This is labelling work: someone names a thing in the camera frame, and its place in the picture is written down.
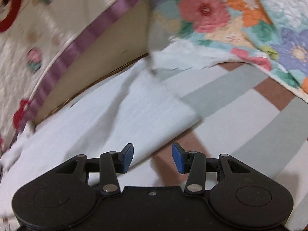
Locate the white red bear quilt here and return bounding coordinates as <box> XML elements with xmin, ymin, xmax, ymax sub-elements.
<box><xmin>1</xmin><ymin>0</ymin><xmax>140</xmax><ymax>151</ymax></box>

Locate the light grey abc t-shirt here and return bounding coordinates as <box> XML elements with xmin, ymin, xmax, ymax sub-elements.
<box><xmin>1</xmin><ymin>46</ymin><xmax>235</xmax><ymax>210</ymax></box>

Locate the colourful floral quilt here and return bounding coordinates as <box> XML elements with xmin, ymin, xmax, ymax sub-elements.
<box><xmin>148</xmin><ymin>0</ymin><xmax>308</xmax><ymax>100</ymax></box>

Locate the checkered bed sheet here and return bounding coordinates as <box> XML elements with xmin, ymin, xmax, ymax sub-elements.
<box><xmin>115</xmin><ymin>61</ymin><xmax>308</xmax><ymax>231</ymax></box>

